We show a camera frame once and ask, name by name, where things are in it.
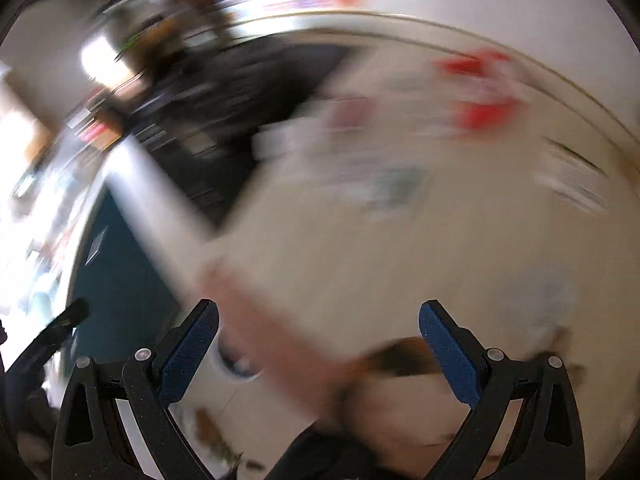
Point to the black gas stove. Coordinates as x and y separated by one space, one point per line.
240 100

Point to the green white wrapper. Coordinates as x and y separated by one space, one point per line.
400 187

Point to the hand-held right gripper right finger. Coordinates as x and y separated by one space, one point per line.
450 355

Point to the blue kitchen cabinets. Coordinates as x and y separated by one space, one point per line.
120 270

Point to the person's right leg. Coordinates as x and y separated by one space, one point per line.
330 455

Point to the white striped wrapper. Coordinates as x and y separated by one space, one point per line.
570 177

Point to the red snack packet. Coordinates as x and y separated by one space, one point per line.
485 112

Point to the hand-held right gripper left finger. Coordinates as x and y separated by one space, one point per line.
187 355

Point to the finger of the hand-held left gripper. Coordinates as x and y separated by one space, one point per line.
55 325

